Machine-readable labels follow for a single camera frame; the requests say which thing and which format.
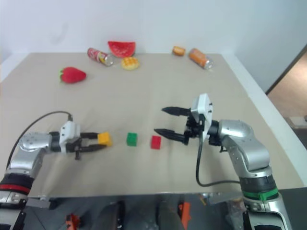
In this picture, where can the small brown bread toy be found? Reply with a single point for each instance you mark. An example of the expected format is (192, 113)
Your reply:
(178, 50)

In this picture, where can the beige table mat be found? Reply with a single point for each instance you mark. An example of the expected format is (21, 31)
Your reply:
(141, 124)

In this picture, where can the yellow pineapple bun toy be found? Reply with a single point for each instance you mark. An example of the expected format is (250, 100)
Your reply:
(130, 63)

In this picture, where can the orange drink can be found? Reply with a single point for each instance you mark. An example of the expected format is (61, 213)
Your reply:
(200, 58)

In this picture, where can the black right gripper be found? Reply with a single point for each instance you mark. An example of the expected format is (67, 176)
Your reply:
(192, 128)

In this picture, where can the orange black tool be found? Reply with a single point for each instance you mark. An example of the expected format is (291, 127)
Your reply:
(184, 213)
(73, 220)

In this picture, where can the red toy strawberry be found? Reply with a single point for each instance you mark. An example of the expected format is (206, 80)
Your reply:
(72, 75)

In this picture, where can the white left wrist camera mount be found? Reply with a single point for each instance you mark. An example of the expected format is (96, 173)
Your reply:
(69, 132)

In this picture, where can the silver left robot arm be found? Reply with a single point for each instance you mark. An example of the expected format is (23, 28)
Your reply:
(28, 146)

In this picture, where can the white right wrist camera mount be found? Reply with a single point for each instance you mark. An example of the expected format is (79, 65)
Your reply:
(203, 107)

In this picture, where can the yellow cube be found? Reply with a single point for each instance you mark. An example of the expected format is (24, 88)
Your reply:
(105, 138)

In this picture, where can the red watermelon slice toy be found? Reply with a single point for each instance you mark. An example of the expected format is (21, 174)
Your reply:
(121, 48)

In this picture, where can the grey table clamp bracket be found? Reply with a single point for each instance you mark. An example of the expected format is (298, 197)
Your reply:
(39, 202)

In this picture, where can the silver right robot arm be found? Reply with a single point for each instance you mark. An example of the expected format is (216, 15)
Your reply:
(249, 146)

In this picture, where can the red cube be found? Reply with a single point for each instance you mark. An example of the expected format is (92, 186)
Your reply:
(156, 142)

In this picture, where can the green cube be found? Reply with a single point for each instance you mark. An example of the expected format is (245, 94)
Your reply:
(132, 139)

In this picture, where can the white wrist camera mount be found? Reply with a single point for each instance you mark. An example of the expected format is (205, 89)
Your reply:
(203, 107)
(69, 132)

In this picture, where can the red drink can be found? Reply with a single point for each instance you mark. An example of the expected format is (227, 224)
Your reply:
(100, 56)

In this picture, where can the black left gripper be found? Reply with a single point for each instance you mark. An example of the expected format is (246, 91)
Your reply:
(74, 146)

